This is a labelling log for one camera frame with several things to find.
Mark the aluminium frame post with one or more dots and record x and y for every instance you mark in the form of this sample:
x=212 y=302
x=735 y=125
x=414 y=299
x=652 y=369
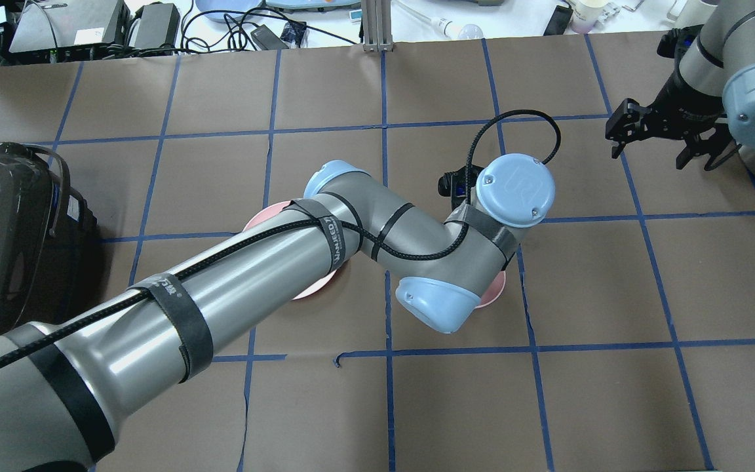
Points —
x=376 y=26

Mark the black rice cooker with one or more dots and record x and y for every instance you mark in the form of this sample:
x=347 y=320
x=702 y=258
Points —
x=48 y=238

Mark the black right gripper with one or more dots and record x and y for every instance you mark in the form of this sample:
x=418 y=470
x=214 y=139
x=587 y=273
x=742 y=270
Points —
x=677 y=105

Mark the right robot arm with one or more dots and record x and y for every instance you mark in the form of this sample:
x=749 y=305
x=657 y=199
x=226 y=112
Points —
x=718 y=58

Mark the light bulb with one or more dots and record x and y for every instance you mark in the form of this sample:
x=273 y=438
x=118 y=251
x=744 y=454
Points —
x=455 y=31

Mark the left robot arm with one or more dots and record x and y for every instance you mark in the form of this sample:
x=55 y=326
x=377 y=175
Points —
x=66 y=390

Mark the blue plate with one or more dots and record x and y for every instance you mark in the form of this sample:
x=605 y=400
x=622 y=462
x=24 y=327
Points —
x=215 y=10

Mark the pink plate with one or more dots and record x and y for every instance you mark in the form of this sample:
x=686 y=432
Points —
x=287 y=262

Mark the pink bowl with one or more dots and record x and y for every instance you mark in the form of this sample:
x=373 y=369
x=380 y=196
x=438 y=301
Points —
x=494 y=291

